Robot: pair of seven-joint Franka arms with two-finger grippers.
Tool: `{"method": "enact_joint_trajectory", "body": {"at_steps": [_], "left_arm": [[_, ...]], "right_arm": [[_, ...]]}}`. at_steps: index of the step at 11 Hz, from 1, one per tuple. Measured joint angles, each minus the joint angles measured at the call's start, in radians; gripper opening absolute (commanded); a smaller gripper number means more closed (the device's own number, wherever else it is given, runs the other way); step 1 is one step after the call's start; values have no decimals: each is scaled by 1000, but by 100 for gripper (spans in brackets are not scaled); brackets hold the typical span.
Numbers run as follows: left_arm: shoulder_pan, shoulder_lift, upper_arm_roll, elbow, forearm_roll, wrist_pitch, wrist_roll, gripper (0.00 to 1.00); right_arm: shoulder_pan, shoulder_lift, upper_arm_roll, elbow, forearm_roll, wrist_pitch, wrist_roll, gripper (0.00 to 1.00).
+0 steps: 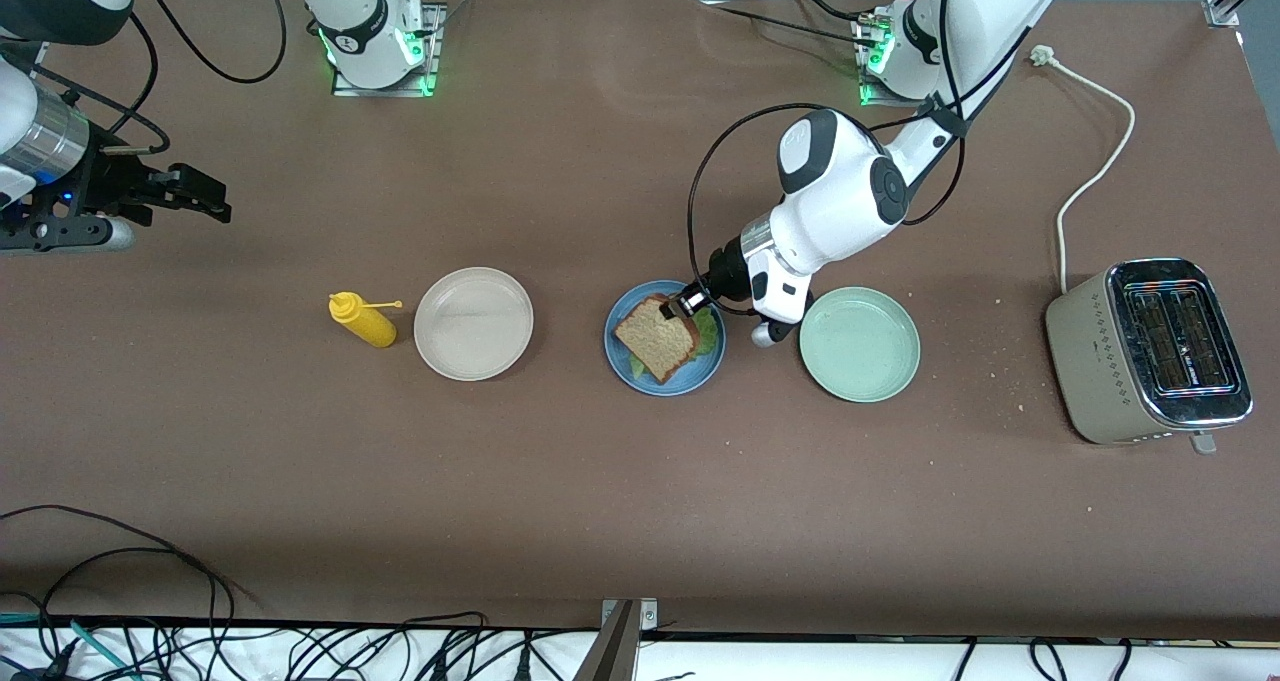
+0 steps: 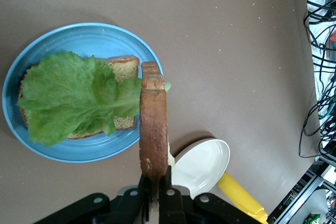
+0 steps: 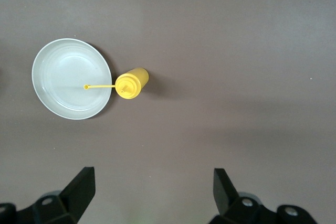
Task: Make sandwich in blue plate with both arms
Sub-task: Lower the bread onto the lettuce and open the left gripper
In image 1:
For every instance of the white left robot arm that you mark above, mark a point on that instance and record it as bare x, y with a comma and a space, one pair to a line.
840, 201

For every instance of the beige round plate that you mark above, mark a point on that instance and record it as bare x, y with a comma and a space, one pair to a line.
473, 323

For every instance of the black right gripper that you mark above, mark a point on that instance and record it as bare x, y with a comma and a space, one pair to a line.
107, 180

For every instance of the metal corner bracket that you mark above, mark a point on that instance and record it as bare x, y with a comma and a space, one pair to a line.
1222, 13

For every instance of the small metal table bracket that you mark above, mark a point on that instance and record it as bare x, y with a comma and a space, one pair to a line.
648, 616

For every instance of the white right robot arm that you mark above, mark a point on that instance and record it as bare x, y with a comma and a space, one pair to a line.
365, 21

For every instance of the mint green round plate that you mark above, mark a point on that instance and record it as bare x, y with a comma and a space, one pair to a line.
858, 344

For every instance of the brown bread slice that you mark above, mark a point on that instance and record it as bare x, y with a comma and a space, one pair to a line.
655, 341

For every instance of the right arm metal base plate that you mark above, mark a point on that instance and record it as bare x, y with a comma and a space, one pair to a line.
437, 51

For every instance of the yellow squeeze bottle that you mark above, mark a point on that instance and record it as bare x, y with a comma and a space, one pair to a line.
372, 326

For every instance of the blue round plate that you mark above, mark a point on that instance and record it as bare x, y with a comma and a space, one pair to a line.
700, 376

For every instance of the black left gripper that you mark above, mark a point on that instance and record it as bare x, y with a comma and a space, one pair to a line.
724, 270

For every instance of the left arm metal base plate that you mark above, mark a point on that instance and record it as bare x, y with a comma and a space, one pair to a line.
880, 102

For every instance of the beige metal toaster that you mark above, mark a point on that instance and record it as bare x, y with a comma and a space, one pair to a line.
1090, 361

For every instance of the green lettuce leaf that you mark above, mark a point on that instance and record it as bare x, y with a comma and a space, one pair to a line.
710, 333

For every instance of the grey metal bar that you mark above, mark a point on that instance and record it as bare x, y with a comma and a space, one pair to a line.
610, 656

